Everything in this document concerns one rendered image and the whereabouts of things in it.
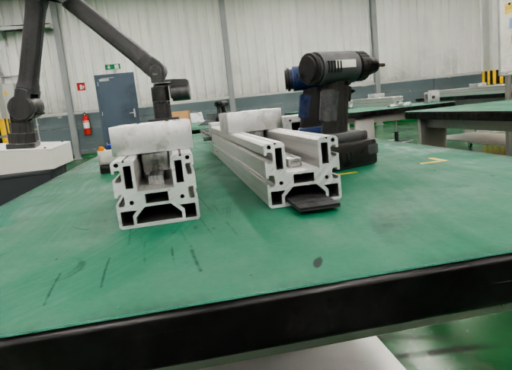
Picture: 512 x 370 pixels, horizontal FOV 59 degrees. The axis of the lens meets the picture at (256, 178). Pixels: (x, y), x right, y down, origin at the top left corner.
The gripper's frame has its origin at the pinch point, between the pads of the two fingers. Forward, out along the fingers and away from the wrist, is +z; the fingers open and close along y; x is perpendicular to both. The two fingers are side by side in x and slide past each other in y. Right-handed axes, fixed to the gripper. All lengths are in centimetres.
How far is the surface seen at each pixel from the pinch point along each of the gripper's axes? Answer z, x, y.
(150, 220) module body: 3, -97, -2
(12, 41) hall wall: -229, 1093, -356
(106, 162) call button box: 0.3, -34.1, -15.5
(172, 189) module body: -1, -98, 1
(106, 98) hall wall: -68, 1086, -153
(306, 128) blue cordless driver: -3, -48, 34
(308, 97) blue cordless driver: -11, -48, 36
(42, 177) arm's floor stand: 5.5, -2.8, -40.1
